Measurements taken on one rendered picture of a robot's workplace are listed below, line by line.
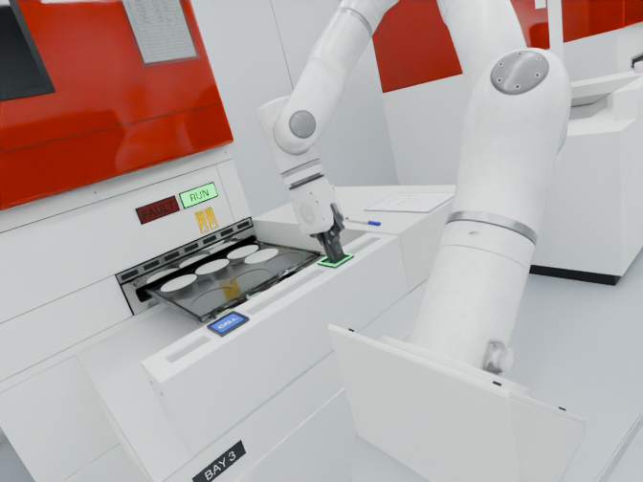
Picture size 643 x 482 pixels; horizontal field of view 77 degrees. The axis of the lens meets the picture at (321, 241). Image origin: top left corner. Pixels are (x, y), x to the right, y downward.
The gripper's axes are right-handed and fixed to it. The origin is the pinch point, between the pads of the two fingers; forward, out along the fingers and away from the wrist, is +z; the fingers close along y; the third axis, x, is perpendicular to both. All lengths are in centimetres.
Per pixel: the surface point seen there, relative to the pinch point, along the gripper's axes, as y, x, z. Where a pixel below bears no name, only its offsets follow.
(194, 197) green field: -54, -1, -23
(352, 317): 1.7, -3.2, 13.4
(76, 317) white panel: -58, -42, -5
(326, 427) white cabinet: -1.6, -16.5, 30.2
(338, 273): 3.8, -4.0, 3.3
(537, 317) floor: -41, 133, 92
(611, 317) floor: -13, 146, 98
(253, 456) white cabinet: -0.6, -31.7, 24.2
